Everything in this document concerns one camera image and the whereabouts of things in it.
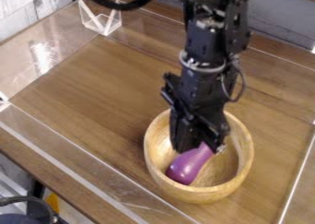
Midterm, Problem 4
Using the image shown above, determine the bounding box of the black clamp with screw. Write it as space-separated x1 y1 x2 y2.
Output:
25 200 71 224

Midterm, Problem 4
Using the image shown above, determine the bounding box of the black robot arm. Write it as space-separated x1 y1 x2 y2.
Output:
161 0 251 153

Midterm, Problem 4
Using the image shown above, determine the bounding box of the black cable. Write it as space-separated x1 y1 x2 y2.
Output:
72 0 165 12

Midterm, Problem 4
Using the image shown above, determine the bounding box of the purple toy eggplant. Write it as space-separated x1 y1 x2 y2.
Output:
165 143 213 185

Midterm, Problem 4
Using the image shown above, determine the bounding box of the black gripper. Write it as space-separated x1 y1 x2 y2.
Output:
161 68 239 153

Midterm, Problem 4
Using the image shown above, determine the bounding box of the clear acrylic tray wall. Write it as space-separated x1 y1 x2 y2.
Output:
0 5 315 224

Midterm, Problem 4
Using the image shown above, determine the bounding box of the clear acrylic corner bracket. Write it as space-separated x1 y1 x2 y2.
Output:
77 0 121 36

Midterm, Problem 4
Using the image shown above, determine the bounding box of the brown wooden bowl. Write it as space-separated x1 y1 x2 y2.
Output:
144 110 255 204

